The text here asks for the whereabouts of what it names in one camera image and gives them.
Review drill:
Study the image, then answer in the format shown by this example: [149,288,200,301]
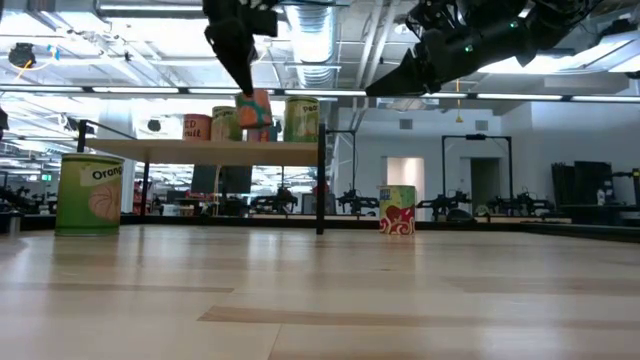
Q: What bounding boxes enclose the black background panels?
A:
[551,160,617,207]

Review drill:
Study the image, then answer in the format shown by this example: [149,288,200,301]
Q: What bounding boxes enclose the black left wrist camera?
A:
[251,7,279,39]

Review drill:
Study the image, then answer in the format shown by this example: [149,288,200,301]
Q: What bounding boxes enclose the black ceiling dome device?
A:
[7,42,37,70]

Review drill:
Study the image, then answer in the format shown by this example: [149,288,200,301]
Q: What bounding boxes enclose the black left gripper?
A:
[202,0,279,98]

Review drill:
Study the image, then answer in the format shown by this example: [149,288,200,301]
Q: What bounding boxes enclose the green oranges can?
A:
[54,153,125,238]
[210,105,245,143]

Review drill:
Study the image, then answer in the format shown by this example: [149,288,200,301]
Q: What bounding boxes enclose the dark background monitor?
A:
[190,164,219,195]
[218,164,254,195]

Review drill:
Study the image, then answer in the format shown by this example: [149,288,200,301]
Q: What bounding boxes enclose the long ceiling light strip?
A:
[0,85,369,98]
[424,92,640,103]

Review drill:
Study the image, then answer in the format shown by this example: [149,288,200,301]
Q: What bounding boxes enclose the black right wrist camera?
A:
[405,3,447,46]

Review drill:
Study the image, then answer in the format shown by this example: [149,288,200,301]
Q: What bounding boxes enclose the black table edge frame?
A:
[0,213,640,244]

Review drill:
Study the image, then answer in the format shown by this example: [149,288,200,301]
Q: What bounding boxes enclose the yellow hanging cord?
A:
[453,78,464,124]

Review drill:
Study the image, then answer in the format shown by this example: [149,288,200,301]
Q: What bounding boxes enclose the red fruit can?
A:
[182,113,214,142]

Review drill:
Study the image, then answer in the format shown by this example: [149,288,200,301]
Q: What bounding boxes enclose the wooden shelf board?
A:
[84,138,319,167]

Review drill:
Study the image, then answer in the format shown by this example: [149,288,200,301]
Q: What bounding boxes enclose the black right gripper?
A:
[364,18,532,98]

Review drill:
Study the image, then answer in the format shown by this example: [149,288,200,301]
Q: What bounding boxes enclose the pink and teal can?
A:
[245,125,279,144]

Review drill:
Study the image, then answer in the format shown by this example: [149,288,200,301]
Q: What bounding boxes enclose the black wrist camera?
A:
[405,3,447,46]
[251,7,279,39]

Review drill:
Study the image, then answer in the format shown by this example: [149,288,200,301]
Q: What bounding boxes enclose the orange and teal can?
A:
[234,88,274,130]

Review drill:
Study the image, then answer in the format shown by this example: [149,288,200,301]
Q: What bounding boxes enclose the red octopus print can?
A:
[378,184,417,236]

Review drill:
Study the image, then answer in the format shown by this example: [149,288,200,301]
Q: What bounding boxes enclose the green pears can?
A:
[283,96,321,144]

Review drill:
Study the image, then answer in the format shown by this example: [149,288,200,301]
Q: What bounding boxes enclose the silver ribbed ceiling duct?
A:
[284,4,342,99]

